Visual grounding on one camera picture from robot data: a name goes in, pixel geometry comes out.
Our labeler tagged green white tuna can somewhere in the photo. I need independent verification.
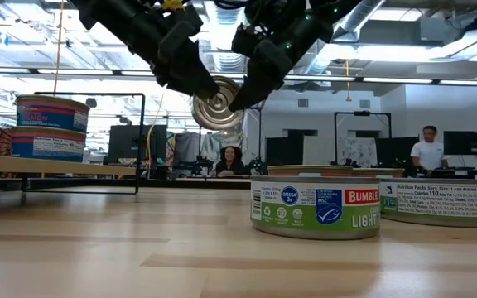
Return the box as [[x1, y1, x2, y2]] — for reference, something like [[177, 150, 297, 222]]
[[378, 177, 477, 228], [249, 175, 383, 241]]

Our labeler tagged yellow tag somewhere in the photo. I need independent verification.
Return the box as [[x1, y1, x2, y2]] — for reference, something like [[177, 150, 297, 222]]
[[161, 0, 186, 12]]

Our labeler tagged black stand frame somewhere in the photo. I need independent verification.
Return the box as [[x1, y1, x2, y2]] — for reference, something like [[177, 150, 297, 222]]
[[245, 105, 264, 166], [333, 110, 393, 166]]

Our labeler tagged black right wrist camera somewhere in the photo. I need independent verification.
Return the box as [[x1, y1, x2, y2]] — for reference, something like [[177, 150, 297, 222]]
[[230, 22, 267, 59]]

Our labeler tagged yellow hanging strap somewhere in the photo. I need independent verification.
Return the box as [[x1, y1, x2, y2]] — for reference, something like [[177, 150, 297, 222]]
[[52, 0, 65, 96]]

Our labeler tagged white panel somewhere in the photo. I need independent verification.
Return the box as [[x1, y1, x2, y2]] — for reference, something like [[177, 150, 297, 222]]
[[302, 135, 340, 166]]

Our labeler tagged spiral ceiling duct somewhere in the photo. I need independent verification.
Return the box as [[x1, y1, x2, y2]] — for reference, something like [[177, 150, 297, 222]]
[[213, 0, 248, 74]]

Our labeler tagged long ceiling light rail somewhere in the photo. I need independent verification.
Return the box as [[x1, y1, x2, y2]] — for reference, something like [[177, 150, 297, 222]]
[[0, 65, 477, 88]]

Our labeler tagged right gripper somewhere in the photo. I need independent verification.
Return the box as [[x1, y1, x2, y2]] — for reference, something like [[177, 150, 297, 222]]
[[227, 7, 335, 113]]

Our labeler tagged wooden shelf with wire frame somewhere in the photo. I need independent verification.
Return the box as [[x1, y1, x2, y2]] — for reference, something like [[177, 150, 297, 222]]
[[0, 91, 147, 195]]

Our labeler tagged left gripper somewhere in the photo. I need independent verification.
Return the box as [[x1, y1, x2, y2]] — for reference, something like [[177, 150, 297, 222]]
[[126, 3, 222, 101]]

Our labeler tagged person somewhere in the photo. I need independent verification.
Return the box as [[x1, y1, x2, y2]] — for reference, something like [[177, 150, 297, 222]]
[[214, 144, 247, 178], [409, 124, 450, 171]]

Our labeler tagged patterned panel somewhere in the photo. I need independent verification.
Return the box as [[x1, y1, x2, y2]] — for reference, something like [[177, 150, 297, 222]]
[[337, 137, 378, 167]]

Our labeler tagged pale hanging cloth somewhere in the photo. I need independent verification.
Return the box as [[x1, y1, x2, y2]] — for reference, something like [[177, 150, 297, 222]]
[[171, 131, 223, 165]]

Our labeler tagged black monitor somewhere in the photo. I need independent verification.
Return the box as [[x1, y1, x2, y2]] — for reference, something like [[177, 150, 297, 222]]
[[107, 123, 168, 166], [442, 130, 477, 156], [373, 136, 422, 169]]

